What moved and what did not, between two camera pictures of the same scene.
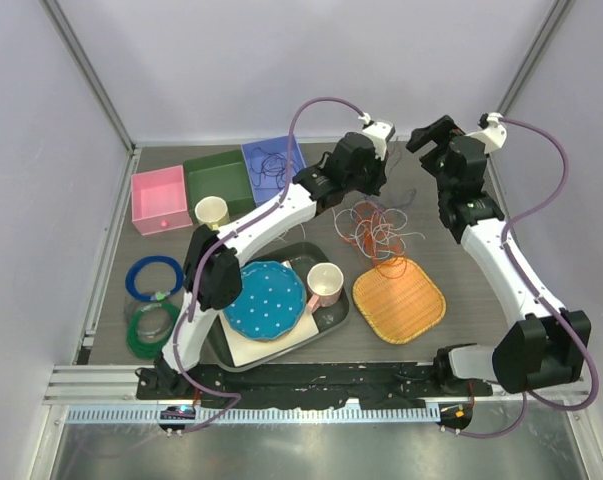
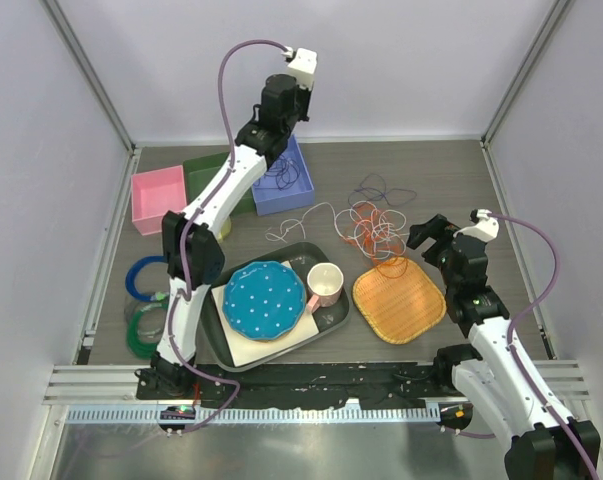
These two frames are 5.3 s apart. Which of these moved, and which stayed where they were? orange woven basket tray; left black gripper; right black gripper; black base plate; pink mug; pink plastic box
Moved: right black gripper; left black gripper
Stayed: orange woven basket tray; black base plate; pink mug; pink plastic box
